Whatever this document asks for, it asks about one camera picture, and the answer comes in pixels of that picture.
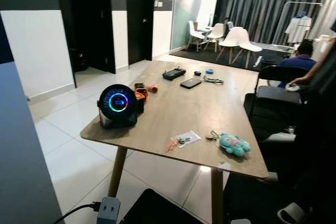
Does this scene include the person hand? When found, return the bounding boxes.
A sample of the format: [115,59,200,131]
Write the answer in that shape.
[288,76,310,87]

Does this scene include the teal plush keychain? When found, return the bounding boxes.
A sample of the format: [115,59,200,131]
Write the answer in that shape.
[211,131,251,157]

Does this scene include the clear plastic bag with keys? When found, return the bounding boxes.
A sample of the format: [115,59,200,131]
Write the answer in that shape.
[168,131,202,152]

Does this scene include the seated person in blue shirt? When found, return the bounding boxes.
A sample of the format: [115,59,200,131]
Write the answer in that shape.
[277,40,317,87]

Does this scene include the black folding chair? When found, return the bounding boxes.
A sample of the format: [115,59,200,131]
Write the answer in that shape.
[247,66,310,131]

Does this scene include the dark floor rug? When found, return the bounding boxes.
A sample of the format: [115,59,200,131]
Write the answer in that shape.
[171,46,290,71]

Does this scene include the white hanging shirt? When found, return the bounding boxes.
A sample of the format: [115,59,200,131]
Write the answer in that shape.
[285,15,312,45]

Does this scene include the person in dark clothes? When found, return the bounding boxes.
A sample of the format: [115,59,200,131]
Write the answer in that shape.
[223,51,336,224]

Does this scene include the white shell chair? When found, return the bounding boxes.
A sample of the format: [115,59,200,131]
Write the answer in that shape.
[205,23,225,52]
[231,28,263,68]
[187,20,206,52]
[217,27,246,63]

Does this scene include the metal clothes rack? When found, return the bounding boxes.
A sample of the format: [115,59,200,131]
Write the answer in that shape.
[273,2,323,52]

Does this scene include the dark grey curtain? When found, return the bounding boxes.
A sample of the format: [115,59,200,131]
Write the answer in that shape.
[214,0,336,46]

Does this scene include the flat black phone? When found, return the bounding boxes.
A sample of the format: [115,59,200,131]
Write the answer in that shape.
[180,78,203,89]

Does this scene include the light wooden table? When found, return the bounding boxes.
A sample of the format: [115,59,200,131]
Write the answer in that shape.
[80,60,269,224]

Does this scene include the black box device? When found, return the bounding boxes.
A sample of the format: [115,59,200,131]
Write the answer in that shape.
[163,68,186,81]

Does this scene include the grey slipper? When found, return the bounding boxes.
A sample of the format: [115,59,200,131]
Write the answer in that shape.
[277,203,308,224]

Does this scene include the orange and black tool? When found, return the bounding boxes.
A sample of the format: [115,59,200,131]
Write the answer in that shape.
[134,82,159,111]

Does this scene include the narrow black door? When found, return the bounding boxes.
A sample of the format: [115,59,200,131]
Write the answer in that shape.
[126,0,156,65]

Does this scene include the black square mat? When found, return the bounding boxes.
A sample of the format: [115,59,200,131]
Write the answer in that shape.
[121,188,205,224]

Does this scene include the grey panel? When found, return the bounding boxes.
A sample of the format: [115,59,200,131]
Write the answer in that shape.
[0,17,65,224]

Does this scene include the round black speaker, glowing ring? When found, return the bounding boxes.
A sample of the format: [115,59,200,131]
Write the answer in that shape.
[98,84,139,129]

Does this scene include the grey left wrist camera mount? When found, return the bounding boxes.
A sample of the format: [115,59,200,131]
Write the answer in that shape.
[96,197,121,224]

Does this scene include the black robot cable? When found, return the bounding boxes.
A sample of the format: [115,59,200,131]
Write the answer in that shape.
[52,201,101,224]

